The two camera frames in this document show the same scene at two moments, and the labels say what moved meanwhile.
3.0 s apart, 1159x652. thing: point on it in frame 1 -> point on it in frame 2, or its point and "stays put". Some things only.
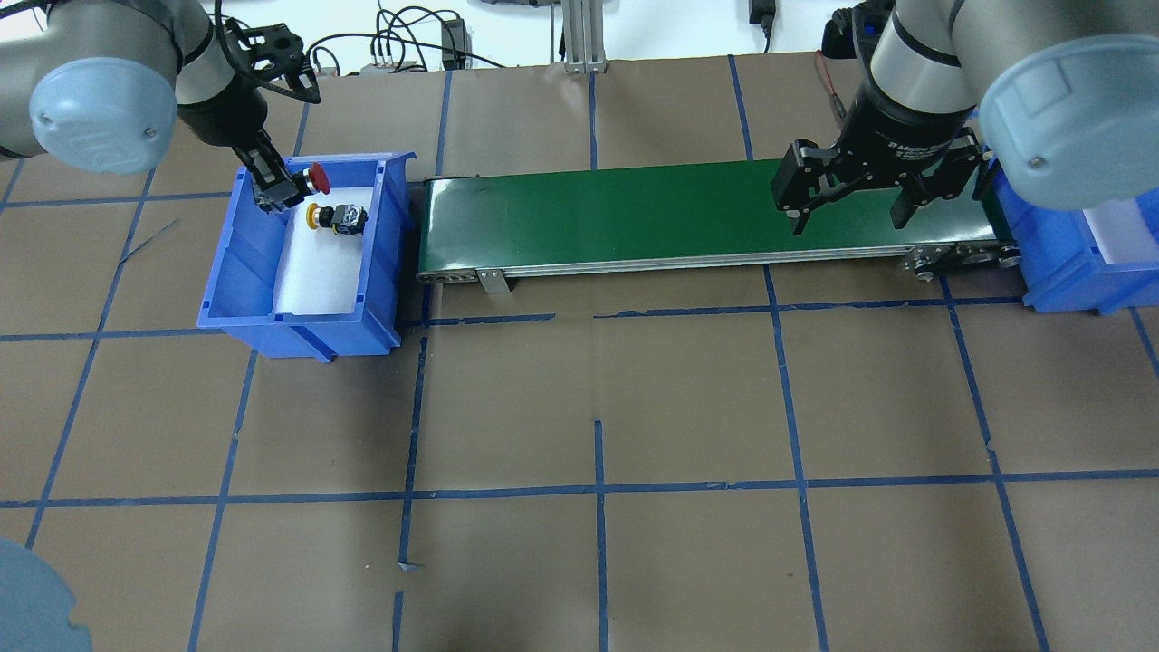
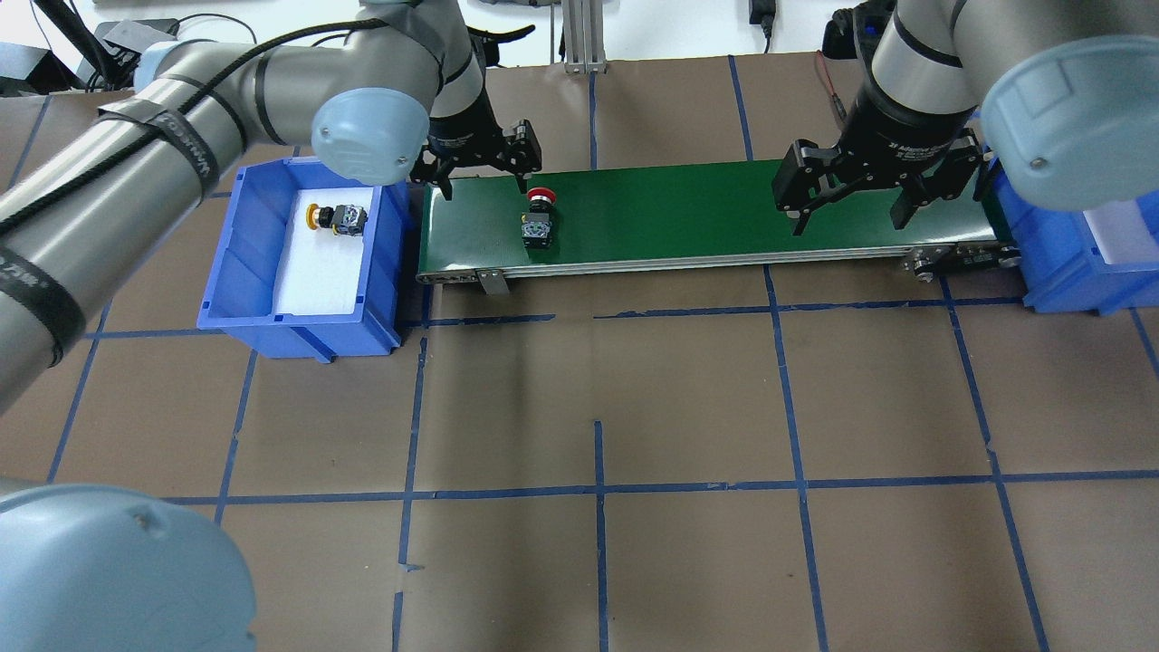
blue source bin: x=242 y=291 stays put
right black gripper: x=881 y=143 stays put
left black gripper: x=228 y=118 -> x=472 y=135
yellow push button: x=344 y=219 stays put
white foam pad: x=320 y=271 stays put
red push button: x=317 y=178 -> x=537 y=223
